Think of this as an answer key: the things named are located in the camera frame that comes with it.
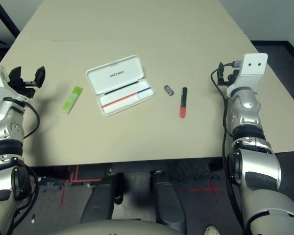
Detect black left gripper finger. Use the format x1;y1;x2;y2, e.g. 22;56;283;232
33;66;46;89
9;66;22;85

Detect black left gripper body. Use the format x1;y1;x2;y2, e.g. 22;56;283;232
8;78;37;99

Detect green highlighter pen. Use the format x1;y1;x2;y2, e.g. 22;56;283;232
61;86;84;115

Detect red black whiteboard marker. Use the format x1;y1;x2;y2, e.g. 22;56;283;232
179;86;189;118

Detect white plastic pencil case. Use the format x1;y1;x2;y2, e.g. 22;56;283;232
85;55;155;118

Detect neighbouring table with black legs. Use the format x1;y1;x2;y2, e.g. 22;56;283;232
0;2;21;40

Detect grey robot right leg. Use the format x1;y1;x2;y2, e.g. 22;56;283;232
149;170;187;233

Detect grey robot leg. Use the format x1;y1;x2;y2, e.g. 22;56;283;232
80;172;125;225
149;170;187;233

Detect grey robot left leg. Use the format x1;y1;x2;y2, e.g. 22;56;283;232
80;172;125;225

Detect white perforated clog shoe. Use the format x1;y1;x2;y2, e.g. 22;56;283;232
204;224;221;235

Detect grey robot torso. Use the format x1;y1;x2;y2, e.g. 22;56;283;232
49;221;179;235

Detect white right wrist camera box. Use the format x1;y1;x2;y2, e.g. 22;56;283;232
226;53;269;96

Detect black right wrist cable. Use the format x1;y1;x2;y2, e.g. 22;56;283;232
210;60;247;233

